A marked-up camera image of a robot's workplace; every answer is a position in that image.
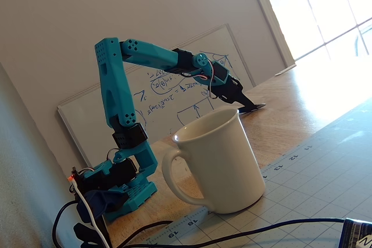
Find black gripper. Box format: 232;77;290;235
208;61;259;109

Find cream ceramic mug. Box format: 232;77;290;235
161;107;267;214

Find whiteboard with blue drawings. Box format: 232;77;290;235
57;23;257;168

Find grey cutting mat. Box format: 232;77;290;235
139;96;372;248

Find blue clamp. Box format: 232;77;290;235
76;189;129;223

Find blue patterned object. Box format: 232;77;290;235
338;217;372;248

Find black clamp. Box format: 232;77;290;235
72;221;112;248

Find window with white frame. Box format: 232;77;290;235
245;0;372;69

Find dark cable across mat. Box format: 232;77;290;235
127;217;346;248

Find thin black cable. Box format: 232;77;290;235
117;220;174;247

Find white cable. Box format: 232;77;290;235
71;177;113;248

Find black looped power cable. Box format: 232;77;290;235
52;199;80;247

